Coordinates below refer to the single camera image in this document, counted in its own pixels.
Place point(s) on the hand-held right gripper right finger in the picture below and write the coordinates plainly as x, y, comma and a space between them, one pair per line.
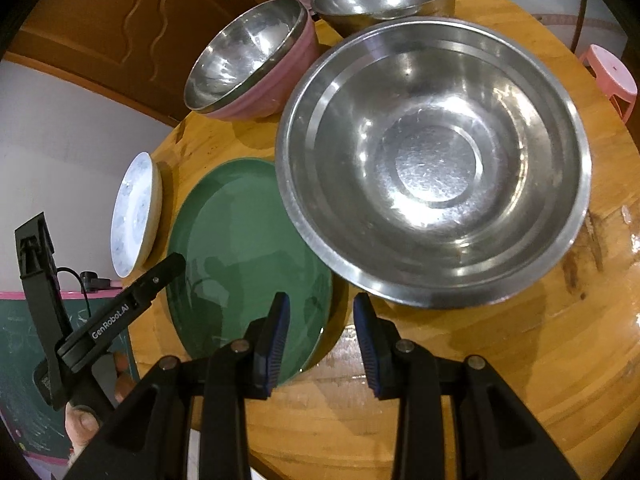
369, 355

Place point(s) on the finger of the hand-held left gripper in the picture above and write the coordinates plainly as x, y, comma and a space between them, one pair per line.
160, 275

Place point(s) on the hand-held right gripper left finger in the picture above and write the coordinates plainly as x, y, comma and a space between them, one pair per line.
275, 350

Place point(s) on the white patterned plate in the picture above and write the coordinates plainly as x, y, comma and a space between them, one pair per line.
132, 210

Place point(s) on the green plate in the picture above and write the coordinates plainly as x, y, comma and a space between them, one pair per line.
240, 260

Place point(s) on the large steel bowl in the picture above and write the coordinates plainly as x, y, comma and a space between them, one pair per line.
435, 170

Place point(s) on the pink steel bowl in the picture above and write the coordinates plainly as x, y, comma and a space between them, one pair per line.
240, 55

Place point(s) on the person's left hand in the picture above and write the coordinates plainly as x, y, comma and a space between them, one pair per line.
80, 427

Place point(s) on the black power plug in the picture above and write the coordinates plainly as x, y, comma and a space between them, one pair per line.
92, 281

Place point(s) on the brown wooden door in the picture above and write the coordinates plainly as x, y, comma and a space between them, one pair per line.
100, 20

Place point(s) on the pink plastic stool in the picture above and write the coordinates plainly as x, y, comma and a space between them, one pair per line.
607, 67

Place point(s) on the green chalkboard with pink frame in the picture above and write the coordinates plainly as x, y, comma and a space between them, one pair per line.
20, 340

